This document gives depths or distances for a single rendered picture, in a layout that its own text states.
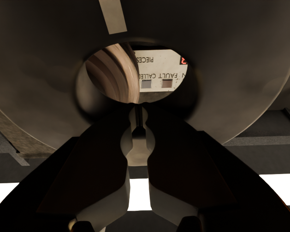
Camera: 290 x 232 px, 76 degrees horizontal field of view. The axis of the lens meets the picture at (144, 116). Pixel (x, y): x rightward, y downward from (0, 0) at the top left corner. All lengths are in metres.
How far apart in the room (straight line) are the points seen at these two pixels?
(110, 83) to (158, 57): 0.22
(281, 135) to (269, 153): 3.11
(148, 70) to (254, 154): 8.64
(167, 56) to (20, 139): 0.88
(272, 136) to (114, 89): 5.98
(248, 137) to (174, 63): 5.42
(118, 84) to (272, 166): 8.84
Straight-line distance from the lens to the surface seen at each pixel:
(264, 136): 6.24
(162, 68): 0.70
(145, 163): 0.16
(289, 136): 6.63
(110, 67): 0.52
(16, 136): 1.18
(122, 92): 0.57
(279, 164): 9.42
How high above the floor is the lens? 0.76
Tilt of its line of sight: 47 degrees up
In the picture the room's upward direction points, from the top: 179 degrees clockwise
